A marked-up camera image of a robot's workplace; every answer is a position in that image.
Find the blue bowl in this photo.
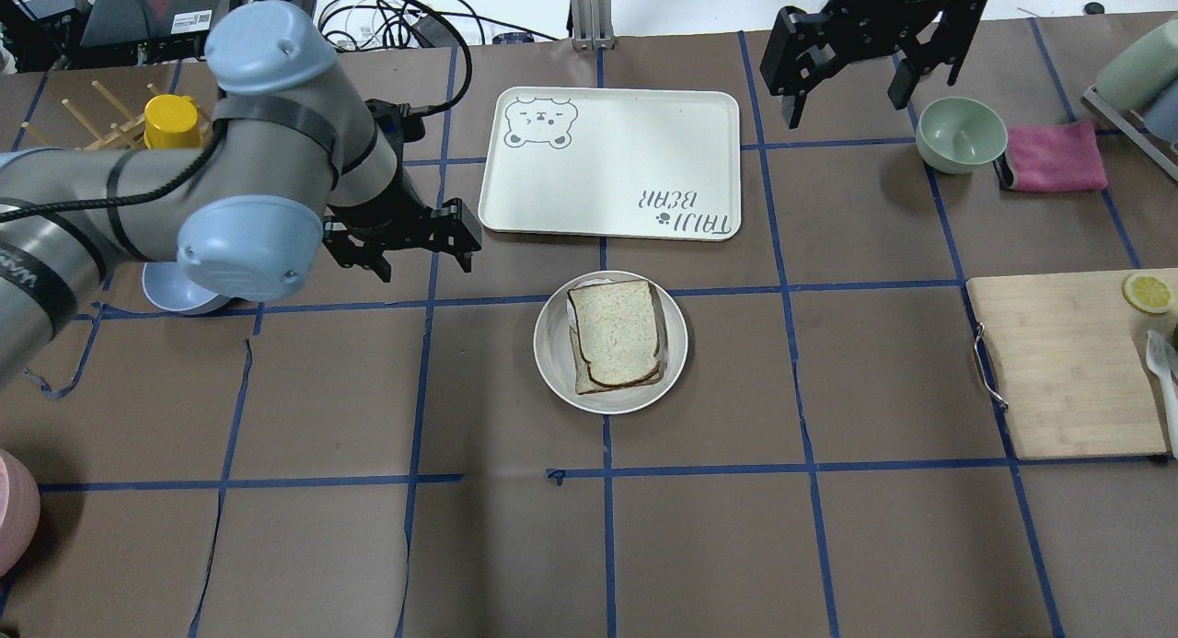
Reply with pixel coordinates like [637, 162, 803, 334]
[140, 262, 232, 315]

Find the white wire cup rack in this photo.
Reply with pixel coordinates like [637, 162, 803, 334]
[1081, 86, 1177, 182]

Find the lemon half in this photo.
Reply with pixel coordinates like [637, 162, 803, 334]
[1121, 273, 1174, 315]

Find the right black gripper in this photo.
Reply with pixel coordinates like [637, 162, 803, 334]
[760, 0, 990, 129]

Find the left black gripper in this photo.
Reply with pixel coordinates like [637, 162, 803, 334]
[320, 168, 483, 283]

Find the green cup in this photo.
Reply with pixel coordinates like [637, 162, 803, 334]
[1094, 18, 1177, 109]

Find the cream round plate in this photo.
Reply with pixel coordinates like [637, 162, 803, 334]
[532, 272, 689, 416]

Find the wooden mug rack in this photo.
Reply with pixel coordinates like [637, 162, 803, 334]
[16, 79, 161, 151]

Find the pink bowl with ice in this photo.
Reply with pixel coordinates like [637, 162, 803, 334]
[1, 450, 40, 576]

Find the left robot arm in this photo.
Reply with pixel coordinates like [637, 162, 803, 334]
[1, 0, 482, 383]

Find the black computer box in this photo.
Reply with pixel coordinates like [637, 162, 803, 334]
[73, 0, 249, 68]

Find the blue cup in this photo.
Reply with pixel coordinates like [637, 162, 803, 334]
[1143, 79, 1178, 145]

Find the bread slice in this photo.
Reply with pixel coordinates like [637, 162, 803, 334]
[569, 328, 664, 396]
[577, 280, 662, 385]

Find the pink cloth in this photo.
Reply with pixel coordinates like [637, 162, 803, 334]
[993, 121, 1108, 193]

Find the cream bear tray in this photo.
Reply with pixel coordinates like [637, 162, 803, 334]
[477, 86, 742, 242]

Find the white spoon lower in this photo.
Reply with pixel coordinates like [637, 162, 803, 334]
[1145, 331, 1177, 459]

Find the bamboo cutting board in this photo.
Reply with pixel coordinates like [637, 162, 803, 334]
[966, 268, 1174, 460]

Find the yellow mug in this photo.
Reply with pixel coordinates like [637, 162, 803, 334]
[143, 94, 205, 149]

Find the green bowl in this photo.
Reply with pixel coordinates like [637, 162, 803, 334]
[916, 97, 1010, 175]

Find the aluminium frame post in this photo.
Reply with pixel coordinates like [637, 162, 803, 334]
[569, 0, 616, 51]

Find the fried egg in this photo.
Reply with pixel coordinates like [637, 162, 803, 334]
[565, 277, 614, 331]

